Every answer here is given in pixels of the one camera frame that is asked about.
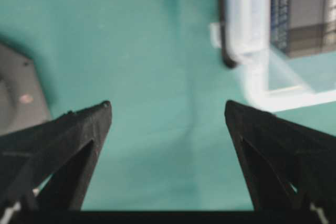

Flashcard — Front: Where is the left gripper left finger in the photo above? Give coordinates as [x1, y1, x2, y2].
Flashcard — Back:
[1, 101, 112, 210]

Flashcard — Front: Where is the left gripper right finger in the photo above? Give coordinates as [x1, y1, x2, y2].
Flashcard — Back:
[224, 100, 335, 211]

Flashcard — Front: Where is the black camera box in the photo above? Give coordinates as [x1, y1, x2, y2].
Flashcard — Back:
[270, 0, 335, 58]

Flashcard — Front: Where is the clear plastic storage case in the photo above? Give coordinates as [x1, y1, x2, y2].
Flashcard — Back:
[210, 0, 335, 112]

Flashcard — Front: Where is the green table cloth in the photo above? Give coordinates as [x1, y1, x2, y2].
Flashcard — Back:
[0, 0, 336, 211]

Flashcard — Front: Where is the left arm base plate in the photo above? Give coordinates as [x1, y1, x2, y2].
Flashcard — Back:
[1, 43, 51, 135]

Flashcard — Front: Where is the black cable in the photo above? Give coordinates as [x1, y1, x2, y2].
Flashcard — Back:
[217, 0, 238, 69]

